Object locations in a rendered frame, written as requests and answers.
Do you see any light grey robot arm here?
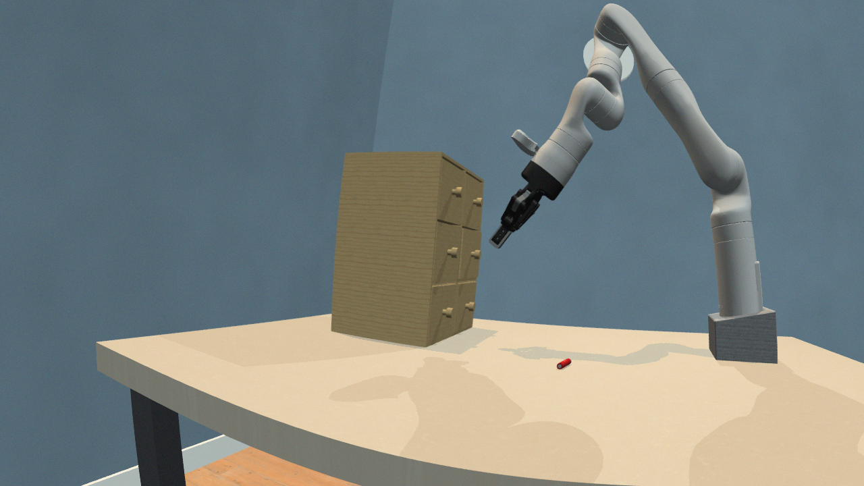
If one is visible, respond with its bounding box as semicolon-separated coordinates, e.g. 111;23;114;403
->
511;3;763;317

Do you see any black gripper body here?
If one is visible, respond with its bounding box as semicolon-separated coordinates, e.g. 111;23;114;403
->
519;161;564;215

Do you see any tan wooden drawer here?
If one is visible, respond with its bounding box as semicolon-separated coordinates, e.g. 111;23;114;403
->
454;281;477;333
458;228;482;279
462;173;483;227
427;283;456;343
438;158;465;222
433;222;461;281

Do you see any brown chest of drawers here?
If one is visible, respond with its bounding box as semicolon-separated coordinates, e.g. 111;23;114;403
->
331;151;484;348

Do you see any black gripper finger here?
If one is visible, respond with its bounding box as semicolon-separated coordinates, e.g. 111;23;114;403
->
511;203;540;233
489;189;538;248

